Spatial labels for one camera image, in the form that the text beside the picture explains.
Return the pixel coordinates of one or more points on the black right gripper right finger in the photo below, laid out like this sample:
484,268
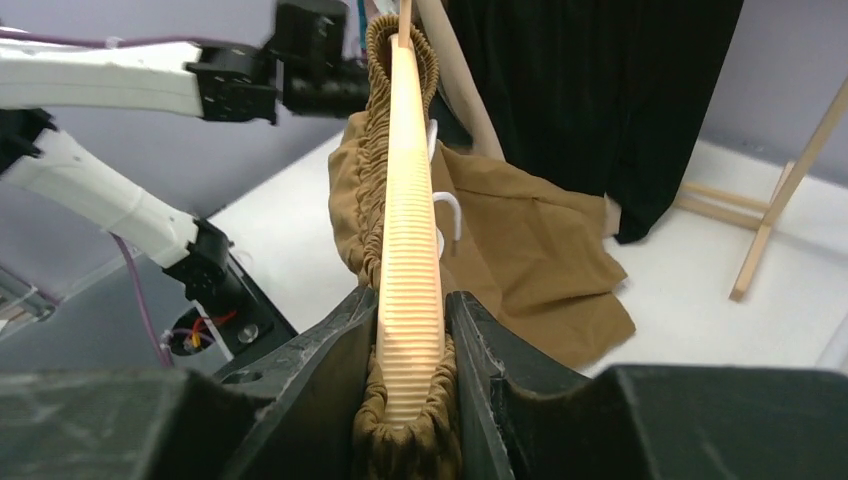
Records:
525,416

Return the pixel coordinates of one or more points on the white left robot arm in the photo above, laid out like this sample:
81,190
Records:
266,185

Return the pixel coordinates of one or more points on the wooden clothes rack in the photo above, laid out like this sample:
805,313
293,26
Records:
756,215

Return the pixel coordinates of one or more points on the beige shorts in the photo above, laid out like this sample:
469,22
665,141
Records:
457,73

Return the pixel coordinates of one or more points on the black shorts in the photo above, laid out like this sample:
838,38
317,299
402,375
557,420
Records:
674,55

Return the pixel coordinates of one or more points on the wooden hanger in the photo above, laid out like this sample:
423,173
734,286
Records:
410,333

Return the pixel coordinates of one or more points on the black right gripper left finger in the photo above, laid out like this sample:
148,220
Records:
288,415

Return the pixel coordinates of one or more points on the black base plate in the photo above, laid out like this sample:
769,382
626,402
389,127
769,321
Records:
228,344

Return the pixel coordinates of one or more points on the brown shorts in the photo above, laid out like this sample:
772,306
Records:
530,253

